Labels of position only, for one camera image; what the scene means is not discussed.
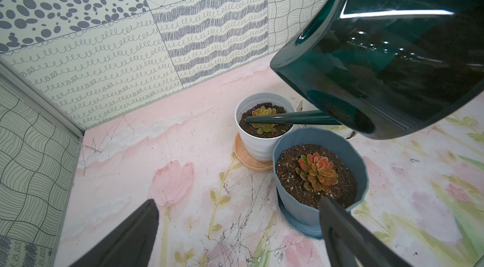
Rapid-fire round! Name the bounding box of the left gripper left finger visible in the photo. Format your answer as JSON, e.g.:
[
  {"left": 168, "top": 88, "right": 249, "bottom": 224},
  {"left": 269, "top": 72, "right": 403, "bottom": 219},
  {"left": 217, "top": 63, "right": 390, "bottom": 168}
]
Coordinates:
[{"left": 72, "top": 199, "right": 160, "bottom": 266}]

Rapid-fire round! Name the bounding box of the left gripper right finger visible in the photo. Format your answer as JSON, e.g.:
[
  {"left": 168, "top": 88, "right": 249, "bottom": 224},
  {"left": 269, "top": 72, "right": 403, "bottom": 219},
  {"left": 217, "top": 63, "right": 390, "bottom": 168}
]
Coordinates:
[{"left": 319, "top": 197, "right": 409, "bottom": 266}]

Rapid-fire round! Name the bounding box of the green watering can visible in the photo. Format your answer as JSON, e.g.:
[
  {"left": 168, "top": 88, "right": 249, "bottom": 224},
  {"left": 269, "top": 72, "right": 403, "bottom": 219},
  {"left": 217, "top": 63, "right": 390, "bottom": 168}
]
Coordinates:
[{"left": 247, "top": 0, "right": 483, "bottom": 139}]

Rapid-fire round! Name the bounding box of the blue succulent pot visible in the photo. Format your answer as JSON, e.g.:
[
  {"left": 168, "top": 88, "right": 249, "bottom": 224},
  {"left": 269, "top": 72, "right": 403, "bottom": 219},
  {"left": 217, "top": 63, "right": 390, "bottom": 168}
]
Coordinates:
[{"left": 273, "top": 128, "right": 369, "bottom": 225}]

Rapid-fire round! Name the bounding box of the large white succulent pot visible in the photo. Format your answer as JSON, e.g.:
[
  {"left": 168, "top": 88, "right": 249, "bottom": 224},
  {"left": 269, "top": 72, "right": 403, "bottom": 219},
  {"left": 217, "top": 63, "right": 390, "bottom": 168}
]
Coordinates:
[{"left": 296, "top": 99, "right": 358, "bottom": 140}]

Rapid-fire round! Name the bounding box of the small white succulent pot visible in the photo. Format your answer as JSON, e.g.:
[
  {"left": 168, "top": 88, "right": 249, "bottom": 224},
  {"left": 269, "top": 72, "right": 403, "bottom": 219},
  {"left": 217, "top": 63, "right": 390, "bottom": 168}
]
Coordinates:
[{"left": 234, "top": 93, "right": 296, "bottom": 162}]

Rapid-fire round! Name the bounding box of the blue pot saucer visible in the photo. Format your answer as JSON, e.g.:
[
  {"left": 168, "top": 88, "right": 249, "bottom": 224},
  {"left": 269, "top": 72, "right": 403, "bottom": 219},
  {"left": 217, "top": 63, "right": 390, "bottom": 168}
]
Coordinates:
[{"left": 277, "top": 192, "right": 324, "bottom": 240}]

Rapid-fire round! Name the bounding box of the orange pot saucer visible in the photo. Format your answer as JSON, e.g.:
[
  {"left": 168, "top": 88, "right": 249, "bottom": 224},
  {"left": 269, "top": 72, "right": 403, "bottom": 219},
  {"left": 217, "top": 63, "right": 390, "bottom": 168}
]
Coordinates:
[{"left": 234, "top": 133, "right": 273, "bottom": 172}]

